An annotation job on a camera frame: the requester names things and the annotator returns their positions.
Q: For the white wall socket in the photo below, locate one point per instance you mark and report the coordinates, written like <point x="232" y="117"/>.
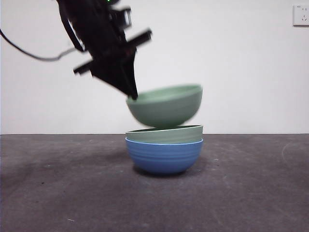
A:
<point x="301" y="15"/>

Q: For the pale grey left wrist camera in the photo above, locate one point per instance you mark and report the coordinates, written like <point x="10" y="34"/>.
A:
<point x="125" y="17"/>

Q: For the green ribbed bowl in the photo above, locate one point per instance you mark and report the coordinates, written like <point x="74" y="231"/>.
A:
<point x="169" y="135"/>
<point x="166" y="108"/>

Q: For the blue ribbed bowl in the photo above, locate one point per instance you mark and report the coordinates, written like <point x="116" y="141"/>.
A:
<point x="164" y="157"/>

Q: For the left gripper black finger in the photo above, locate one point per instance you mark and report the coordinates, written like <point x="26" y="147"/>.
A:
<point x="131" y="77"/>
<point x="111" y="72"/>

